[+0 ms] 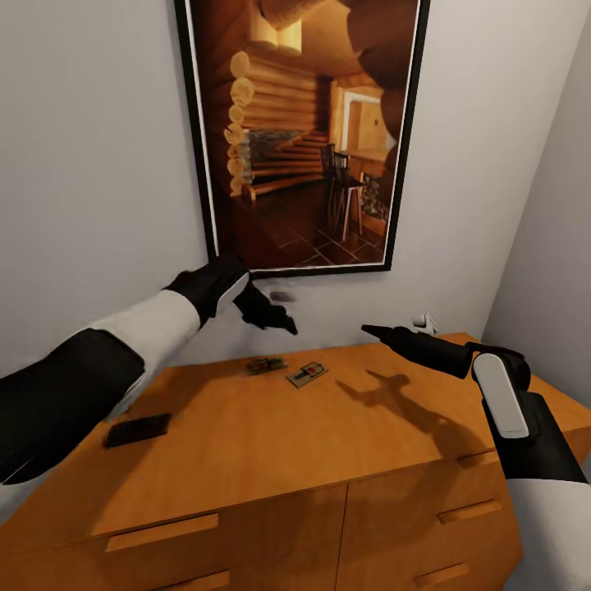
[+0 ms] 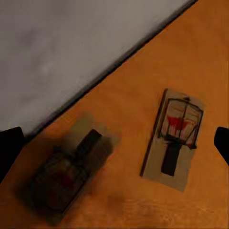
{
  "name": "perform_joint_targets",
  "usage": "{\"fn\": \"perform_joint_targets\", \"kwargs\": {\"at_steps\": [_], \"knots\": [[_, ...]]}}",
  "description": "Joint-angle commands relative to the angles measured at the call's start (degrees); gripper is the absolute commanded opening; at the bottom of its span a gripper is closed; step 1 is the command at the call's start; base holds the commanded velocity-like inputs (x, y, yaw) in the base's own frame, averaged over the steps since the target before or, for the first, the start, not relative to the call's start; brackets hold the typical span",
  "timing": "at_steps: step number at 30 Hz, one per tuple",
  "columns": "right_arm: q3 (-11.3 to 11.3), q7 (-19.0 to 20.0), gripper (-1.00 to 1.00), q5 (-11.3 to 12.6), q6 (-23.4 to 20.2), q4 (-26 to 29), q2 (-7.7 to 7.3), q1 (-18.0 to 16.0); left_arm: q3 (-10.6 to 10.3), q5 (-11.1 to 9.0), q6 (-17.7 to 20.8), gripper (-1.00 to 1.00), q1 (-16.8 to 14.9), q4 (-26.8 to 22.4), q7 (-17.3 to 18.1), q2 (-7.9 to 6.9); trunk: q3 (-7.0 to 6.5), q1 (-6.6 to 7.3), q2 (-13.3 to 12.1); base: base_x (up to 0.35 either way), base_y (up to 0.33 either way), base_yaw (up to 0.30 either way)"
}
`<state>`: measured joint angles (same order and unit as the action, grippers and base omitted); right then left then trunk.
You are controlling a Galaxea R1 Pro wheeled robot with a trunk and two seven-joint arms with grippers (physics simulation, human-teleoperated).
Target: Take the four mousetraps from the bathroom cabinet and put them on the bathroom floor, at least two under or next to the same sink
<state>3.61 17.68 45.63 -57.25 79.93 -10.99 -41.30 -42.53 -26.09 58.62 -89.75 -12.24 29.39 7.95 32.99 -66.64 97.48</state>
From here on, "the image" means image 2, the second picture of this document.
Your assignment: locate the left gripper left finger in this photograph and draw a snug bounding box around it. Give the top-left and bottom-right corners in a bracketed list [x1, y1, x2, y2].
[0, 127, 25, 184]

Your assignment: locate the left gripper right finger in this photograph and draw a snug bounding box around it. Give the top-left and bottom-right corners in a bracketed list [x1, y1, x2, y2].
[214, 127, 229, 165]

